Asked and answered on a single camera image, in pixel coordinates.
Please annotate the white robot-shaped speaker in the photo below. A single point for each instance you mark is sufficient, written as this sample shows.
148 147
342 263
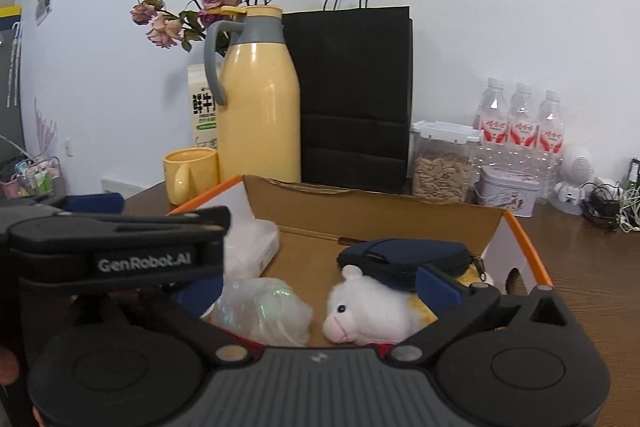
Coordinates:
572 177

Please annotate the desk organizer with pens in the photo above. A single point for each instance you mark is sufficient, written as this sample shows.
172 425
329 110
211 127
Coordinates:
32 177

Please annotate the white milk carton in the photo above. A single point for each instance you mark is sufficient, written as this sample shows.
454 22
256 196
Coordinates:
202 107

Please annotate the clear seed container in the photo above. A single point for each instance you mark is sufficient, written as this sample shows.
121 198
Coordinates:
442 172

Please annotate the white sheep plush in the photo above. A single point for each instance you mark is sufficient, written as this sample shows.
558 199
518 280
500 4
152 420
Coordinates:
370 307

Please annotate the yellow thermos jug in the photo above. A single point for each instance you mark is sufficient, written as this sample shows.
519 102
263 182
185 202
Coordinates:
260 107

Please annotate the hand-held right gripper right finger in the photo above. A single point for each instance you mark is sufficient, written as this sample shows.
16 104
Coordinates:
437 287

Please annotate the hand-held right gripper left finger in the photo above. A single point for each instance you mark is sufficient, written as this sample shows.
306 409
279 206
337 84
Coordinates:
200 294

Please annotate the translucent plastic container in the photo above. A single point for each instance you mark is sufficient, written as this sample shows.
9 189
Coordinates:
252 244

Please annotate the lavender wall sticker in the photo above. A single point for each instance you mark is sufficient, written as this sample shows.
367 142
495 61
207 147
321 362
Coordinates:
45 129

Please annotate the white wall outlet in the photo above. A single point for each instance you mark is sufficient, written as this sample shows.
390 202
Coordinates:
69 148

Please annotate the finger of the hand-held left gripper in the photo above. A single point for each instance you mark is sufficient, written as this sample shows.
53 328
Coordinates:
200 221
95 203

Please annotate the red fabric rose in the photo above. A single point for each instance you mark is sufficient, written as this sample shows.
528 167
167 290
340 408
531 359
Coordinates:
381 347

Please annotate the navy zip case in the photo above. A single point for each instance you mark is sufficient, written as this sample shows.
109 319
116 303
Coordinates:
400 262

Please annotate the white printed tin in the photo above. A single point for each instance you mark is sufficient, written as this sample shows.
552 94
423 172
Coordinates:
507 187

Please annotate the black paper bag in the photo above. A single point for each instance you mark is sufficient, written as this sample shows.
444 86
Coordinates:
350 97

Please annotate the orange cardboard box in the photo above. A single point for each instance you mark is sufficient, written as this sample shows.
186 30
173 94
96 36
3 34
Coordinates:
390 217

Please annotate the person's left hand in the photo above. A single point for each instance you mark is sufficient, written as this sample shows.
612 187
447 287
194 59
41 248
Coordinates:
7 369

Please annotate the red label water bottle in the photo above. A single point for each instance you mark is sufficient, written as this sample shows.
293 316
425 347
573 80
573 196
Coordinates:
492 122
550 132
522 127

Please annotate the pearly plastic bag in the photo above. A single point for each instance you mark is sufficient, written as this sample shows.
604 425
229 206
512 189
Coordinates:
265 312

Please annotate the yellow mug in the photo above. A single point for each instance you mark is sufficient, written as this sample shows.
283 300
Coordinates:
192 174

